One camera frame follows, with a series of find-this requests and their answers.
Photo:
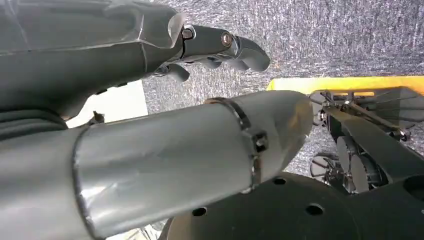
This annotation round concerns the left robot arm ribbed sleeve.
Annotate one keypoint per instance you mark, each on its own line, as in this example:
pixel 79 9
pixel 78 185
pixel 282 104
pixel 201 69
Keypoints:
pixel 30 124

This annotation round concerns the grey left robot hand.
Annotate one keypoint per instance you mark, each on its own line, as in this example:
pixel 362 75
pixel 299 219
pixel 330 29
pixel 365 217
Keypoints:
pixel 159 159

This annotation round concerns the black robot leg mechanism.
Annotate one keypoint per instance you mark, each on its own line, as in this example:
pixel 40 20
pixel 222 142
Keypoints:
pixel 371 132

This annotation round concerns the yellow floor strip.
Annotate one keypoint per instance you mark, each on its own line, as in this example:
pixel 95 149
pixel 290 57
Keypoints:
pixel 344 83

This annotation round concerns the black perforated robot foot plate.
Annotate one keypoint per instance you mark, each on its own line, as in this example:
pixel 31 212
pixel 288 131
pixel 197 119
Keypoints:
pixel 291 212

